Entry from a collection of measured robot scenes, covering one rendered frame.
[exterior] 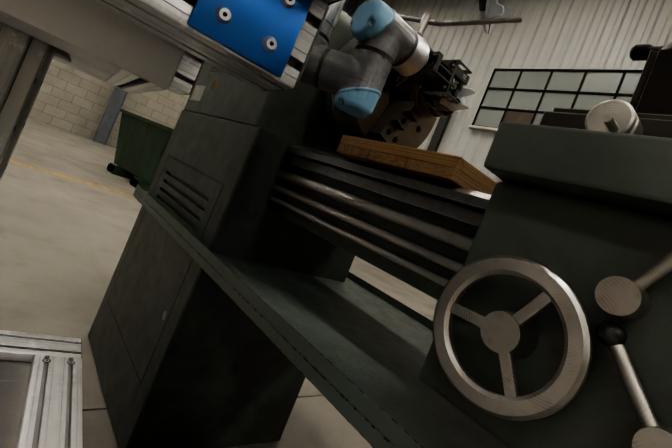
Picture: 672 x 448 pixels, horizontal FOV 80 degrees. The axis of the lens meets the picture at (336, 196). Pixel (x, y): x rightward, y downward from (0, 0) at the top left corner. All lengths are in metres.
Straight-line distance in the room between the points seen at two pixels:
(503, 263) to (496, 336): 0.07
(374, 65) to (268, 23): 0.37
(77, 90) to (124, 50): 10.32
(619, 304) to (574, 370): 0.07
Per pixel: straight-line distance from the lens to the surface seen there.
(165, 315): 1.15
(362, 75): 0.72
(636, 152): 0.45
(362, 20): 0.75
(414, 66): 0.81
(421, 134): 1.14
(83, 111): 10.80
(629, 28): 9.12
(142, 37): 0.46
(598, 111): 0.51
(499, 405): 0.45
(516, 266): 0.45
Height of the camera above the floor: 0.76
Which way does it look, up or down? 1 degrees up
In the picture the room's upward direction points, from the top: 22 degrees clockwise
